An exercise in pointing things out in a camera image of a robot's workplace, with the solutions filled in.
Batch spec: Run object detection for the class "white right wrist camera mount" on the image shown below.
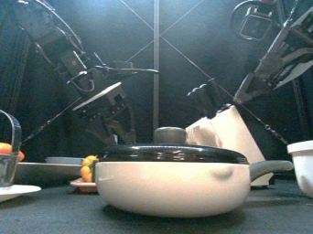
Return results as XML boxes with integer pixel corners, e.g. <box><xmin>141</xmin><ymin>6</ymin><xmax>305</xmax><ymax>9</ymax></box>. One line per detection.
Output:
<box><xmin>272</xmin><ymin>58</ymin><xmax>313</xmax><ymax>91</ymax></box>

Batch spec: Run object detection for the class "white knife block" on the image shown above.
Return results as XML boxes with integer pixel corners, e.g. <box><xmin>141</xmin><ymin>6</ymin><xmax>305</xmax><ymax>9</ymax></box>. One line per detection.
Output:
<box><xmin>185</xmin><ymin>104</ymin><xmax>276</xmax><ymax>187</ymax></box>

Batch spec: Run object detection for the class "small pink plate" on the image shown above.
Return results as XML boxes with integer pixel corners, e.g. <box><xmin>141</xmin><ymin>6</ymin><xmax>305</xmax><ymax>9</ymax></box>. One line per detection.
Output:
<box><xmin>69</xmin><ymin>177</ymin><xmax>99</xmax><ymax>194</ymax></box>

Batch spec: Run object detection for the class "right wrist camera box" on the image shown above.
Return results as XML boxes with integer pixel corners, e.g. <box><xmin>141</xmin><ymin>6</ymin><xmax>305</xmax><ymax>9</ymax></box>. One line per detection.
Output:
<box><xmin>238</xmin><ymin>12</ymin><xmax>275</xmax><ymax>42</ymax></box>

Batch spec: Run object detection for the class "black lid with grey knob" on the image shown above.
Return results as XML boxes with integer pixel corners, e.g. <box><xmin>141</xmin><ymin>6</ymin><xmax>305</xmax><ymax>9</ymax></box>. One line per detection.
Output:
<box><xmin>98</xmin><ymin>126</ymin><xmax>249</xmax><ymax>165</ymax></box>

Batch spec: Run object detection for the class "black looped camera cable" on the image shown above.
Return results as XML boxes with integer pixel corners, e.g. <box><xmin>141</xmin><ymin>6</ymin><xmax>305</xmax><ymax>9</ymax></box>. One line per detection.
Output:
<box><xmin>229</xmin><ymin>0</ymin><xmax>284</xmax><ymax>42</ymax></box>

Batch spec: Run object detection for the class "white plate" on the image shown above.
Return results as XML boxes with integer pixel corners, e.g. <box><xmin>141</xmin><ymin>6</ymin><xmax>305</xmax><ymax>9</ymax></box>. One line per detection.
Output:
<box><xmin>0</xmin><ymin>184</ymin><xmax>43</xmax><ymax>204</ymax></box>

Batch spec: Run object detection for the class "orange toy fruit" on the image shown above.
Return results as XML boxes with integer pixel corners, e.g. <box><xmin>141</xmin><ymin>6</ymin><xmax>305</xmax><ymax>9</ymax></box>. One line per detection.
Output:
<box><xmin>0</xmin><ymin>142</ymin><xmax>26</xmax><ymax>163</ymax></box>

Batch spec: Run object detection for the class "grey tray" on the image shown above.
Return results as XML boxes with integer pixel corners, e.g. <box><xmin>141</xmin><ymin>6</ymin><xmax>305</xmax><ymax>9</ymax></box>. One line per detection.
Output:
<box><xmin>14</xmin><ymin>161</ymin><xmax>86</xmax><ymax>186</ymax></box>

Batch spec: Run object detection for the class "black handled knife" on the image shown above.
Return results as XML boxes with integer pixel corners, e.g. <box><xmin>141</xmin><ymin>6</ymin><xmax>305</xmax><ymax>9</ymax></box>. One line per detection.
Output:
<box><xmin>206</xmin><ymin>77</ymin><xmax>230</xmax><ymax>112</ymax></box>
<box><xmin>197</xmin><ymin>83</ymin><xmax>224</xmax><ymax>118</ymax></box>
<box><xmin>186</xmin><ymin>88</ymin><xmax>214</xmax><ymax>120</ymax></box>

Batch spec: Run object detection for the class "grey vertical frame pole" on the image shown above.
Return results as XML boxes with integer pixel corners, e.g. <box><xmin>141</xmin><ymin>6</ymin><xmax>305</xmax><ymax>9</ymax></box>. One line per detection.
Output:
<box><xmin>151</xmin><ymin>0</ymin><xmax>162</xmax><ymax>131</ymax></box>

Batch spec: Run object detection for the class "orange shrimp sushi toy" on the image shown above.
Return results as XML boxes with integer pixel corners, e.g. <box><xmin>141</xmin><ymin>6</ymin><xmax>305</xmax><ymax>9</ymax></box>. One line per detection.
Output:
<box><xmin>79</xmin><ymin>154</ymin><xmax>101</xmax><ymax>184</ymax></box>

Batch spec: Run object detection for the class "white pot with grey handle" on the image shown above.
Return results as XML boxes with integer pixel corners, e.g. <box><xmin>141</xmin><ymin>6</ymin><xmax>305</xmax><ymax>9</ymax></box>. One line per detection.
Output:
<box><xmin>94</xmin><ymin>159</ymin><xmax>295</xmax><ymax>219</ymax></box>

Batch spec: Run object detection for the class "white cup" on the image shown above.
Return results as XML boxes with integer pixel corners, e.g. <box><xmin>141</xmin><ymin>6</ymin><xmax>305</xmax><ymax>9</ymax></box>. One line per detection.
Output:
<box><xmin>287</xmin><ymin>140</ymin><xmax>313</xmax><ymax>199</ymax></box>

